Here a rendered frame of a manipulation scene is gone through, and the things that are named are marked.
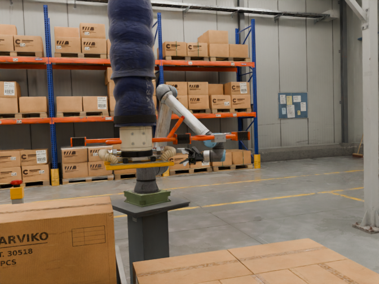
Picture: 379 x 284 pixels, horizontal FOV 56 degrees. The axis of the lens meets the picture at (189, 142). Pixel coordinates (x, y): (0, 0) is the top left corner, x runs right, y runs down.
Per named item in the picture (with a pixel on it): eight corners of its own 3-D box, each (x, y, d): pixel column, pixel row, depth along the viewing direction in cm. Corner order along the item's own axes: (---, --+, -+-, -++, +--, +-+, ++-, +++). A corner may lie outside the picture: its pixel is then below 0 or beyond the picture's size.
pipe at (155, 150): (105, 163, 174) (104, 151, 173) (103, 158, 198) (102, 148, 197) (173, 158, 183) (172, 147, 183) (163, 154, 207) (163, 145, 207)
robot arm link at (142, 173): (132, 179, 276) (132, 156, 275) (144, 176, 292) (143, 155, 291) (149, 180, 270) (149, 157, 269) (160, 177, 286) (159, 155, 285)
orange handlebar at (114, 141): (84, 147, 180) (83, 140, 180) (84, 144, 209) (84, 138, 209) (252, 138, 205) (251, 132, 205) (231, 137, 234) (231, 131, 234)
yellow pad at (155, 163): (105, 170, 172) (105, 160, 172) (105, 168, 182) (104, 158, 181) (174, 165, 181) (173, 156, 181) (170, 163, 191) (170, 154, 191)
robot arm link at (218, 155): (225, 148, 277) (225, 161, 278) (209, 149, 279) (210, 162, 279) (225, 149, 268) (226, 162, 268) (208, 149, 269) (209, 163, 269)
